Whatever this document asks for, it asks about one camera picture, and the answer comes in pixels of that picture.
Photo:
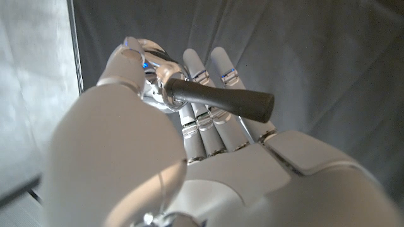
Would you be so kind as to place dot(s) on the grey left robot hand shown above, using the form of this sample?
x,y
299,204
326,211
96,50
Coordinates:
x,y
110,151

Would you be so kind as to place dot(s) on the black backdrop stand pole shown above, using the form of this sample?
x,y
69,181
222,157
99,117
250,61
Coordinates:
x,y
75,47

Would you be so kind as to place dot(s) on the black backdrop curtain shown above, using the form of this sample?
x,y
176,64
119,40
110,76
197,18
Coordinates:
x,y
300,47

